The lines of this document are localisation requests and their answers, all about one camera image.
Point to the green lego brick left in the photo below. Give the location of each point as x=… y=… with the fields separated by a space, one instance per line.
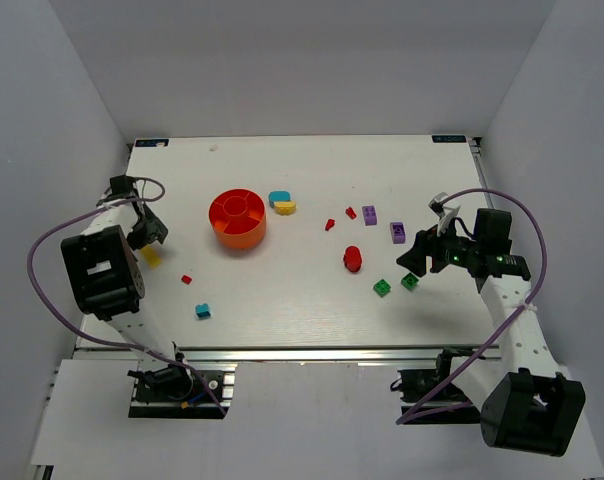
x=382 y=288

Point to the purple printed lego brick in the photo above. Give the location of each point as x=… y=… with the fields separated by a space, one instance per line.
x=398 y=234

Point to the green lego brick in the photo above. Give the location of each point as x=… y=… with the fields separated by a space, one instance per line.
x=410 y=281
x=382 y=288

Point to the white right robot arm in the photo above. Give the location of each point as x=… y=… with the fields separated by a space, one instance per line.
x=525 y=403

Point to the small teal lego brick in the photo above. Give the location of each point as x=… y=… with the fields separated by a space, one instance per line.
x=202 y=311

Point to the teal arched lego brick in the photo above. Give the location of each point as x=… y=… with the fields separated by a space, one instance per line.
x=278 y=196

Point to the orange round divided container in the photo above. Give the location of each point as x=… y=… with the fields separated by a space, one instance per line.
x=238 y=219

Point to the white foam board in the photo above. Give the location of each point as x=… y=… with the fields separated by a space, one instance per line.
x=286 y=421

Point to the green lego brick right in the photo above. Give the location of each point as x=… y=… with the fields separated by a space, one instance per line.
x=410 y=281

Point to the left blue corner sticker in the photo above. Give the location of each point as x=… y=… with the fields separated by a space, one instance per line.
x=151 y=143

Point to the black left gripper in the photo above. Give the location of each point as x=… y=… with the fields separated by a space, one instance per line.
x=149 y=232

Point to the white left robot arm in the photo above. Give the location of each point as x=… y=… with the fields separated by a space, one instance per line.
x=107 y=283

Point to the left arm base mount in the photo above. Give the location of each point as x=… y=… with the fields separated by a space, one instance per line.
x=168 y=394

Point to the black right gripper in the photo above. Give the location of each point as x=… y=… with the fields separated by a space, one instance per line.
x=430 y=252

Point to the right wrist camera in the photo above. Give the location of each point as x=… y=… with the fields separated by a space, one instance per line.
x=446 y=211

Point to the right blue corner sticker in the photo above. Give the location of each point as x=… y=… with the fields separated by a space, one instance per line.
x=445 y=139

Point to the aluminium table rail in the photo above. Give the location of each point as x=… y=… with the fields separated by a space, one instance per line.
x=313 y=355

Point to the purple lego brick with studs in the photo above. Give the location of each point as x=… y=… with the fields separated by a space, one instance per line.
x=369 y=215

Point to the long yellow lego brick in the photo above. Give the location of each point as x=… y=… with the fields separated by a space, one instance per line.
x=151 y=256

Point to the red rounded lego brick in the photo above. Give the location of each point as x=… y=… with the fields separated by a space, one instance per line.
x=352 y=259

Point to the blue corner sticker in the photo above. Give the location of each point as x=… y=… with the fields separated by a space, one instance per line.
x=445 y=139
x=151 y=143

